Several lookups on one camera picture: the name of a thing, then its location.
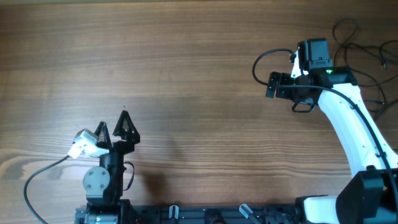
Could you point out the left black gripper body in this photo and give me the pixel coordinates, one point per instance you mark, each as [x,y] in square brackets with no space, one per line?
[121,147]

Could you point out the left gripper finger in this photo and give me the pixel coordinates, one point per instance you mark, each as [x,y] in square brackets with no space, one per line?
[125,129]
[103,135]

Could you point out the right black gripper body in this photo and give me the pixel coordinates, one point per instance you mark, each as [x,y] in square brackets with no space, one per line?
[288,88]

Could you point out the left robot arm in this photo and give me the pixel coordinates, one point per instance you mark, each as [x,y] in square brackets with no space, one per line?
[104,183]

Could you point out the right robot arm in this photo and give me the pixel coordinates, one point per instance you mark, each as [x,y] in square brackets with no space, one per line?
[371,194]

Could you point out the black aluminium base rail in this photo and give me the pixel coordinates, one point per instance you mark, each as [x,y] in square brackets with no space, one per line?
[140,214]

